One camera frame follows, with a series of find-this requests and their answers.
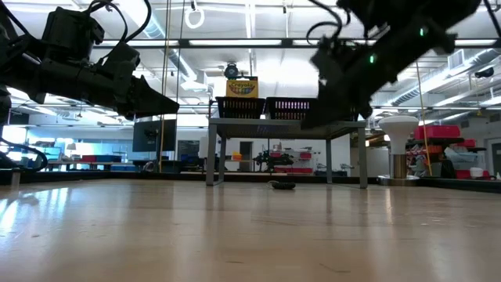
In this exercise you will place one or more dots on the white air vent grille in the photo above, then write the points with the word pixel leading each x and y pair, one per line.
pixel 456 59

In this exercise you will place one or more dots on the black plastic mesh basket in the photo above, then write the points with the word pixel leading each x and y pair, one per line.
pixel 239 108
pixel 291 109

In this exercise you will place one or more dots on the black overhead camera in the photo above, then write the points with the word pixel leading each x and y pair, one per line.
pixel 231 71

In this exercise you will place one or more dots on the black rig crossbeam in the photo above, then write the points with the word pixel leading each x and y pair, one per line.
pixel 235 43

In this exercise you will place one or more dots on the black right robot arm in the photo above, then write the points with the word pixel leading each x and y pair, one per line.
pixel 391 11

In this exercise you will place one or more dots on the white cup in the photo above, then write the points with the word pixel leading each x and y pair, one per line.
pixel 476 172

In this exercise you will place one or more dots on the Crayola crayon box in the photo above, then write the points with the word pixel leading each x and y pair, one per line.
pixel 242 87

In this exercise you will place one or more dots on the white dome on metal cylinder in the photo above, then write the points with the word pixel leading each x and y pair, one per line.
pixel 398 131

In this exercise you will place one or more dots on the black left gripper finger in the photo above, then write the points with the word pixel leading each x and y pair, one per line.
pixel 152 103

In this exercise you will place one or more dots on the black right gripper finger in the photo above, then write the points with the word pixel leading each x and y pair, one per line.
pixel 332 111

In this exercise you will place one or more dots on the black ceiling device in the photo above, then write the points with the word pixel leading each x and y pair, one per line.
pixel 485 72

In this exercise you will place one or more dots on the red storage bin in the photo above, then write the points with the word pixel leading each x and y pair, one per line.
pixel 436 132

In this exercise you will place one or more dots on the black background robot arm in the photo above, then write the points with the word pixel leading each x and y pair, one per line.
pixel 270 160

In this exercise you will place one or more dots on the grey perforated metal riser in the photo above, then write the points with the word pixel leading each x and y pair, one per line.
pixel 274 131

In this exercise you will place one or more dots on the black computer monitor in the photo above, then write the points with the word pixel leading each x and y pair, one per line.
pixel 152 135

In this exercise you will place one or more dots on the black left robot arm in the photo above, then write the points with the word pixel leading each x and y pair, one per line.
pixel 15 66

